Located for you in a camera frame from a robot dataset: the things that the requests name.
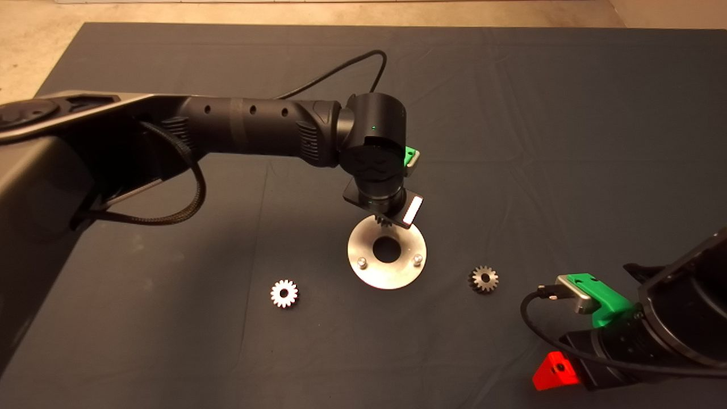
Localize green right camera mount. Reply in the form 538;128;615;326
568;273;636;329

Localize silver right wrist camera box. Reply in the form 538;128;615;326
555;275;601;315

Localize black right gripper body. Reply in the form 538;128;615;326
559;321;654;391

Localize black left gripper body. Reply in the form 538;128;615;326
342;181;425;229

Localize dark grey table cloth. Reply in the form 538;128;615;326
0;23;727;409

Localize round metal carrier plate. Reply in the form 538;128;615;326
347;219;428;291

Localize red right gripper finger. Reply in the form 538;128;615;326
533;351;581;391

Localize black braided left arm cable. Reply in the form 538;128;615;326
74;122;205;226

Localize black right camera cable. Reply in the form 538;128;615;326
520;284;727;379

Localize thin black left camera cable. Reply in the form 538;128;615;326
277;49;388;100

